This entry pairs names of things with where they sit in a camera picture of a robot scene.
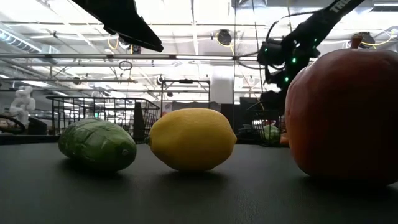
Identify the red yellow apple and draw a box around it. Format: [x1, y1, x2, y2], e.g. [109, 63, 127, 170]
[284, 33, 398, 187]

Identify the black wire basket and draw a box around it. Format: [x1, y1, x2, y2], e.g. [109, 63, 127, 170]
[46, 95, 161, 144]
[245, 100, 290, 147]

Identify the white building column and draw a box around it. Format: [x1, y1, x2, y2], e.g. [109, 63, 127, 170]
[211, 65, 234, 105]

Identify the black table mat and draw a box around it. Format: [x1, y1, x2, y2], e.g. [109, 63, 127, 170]
[0, 141, 398, 224]

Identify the black computer case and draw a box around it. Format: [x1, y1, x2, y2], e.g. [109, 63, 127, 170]
[239, 96, 280, 125]

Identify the black metal frame stand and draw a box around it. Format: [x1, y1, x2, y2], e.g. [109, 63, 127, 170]
[160, 78, 211, 116]

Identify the yellow lemon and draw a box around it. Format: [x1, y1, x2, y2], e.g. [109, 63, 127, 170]
[145, 107, 238, 173]

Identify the long ceiling light rail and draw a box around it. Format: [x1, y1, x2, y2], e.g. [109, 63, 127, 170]
[0, 52, 318, 62]

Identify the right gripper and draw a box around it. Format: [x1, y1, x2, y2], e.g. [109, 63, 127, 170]
[257, 33, 318, 111]

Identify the green cucumber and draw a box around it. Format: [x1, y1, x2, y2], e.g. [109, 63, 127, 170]
[57, 117, 138, 173]

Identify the green ridged chayote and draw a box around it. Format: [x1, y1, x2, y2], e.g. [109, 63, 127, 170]
[263, 124, 281, 143]

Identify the white humanoid robot figure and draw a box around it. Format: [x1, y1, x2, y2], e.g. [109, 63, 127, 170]
[8, 85, 37, 125]

